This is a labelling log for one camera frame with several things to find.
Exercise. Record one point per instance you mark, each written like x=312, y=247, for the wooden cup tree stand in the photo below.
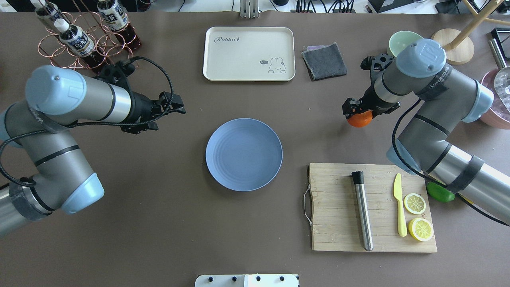
x=457, y=44

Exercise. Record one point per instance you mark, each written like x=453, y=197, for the lemon slice two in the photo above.
x=420, y=229

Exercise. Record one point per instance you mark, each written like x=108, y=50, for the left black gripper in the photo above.
x=140, y=108

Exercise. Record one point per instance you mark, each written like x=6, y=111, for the tea bottle middle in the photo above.
x=117, y=20

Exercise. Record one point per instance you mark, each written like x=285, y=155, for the tea bottle front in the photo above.
x=80, y=44

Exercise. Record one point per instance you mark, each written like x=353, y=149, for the wooden cutting board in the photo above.
x=334, y=210

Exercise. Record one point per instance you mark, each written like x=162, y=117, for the lemon slice one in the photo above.
x=414, y=203

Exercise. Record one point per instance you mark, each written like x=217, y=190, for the blue plate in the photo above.
x=244, y=154

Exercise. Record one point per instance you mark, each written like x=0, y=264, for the grey folded cloth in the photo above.
x=324, y=61

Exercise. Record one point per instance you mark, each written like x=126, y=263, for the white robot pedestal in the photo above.
x=248, y=280

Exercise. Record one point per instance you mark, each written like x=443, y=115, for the metal ice scoop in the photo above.
x=502, y=78

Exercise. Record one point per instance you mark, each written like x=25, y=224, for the pink bowl with ice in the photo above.
x=497, y=116

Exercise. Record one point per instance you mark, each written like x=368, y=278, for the steel muddler black tip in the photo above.
x=358, y=180

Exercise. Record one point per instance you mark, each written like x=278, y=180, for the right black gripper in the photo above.
x=373, y=100

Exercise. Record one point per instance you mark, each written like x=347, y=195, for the yellow plastic knife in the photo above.
x=397, y=193

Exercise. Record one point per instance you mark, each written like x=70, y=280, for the tea bottle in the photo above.
x=80, y=44
x=117, y=20
x=47, y=13

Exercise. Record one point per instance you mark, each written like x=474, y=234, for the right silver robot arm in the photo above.
x=449, y=97

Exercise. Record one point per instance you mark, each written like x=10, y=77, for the orange mandarin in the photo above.
x=360, y=120

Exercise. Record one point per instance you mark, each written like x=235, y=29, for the copper wire bottle rack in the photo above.
x=100, y=49

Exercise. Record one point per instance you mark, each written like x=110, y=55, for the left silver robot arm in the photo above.
x=56, y=101

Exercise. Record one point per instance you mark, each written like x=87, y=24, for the green lime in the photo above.
x=439, y=193

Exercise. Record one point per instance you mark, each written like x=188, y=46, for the cream rabbit tray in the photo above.
x=249, y=54

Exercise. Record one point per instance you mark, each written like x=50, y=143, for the tea bottle back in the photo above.
x=47, y=13

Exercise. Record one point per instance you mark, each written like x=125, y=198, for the mint green bowl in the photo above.
x=400, y=40

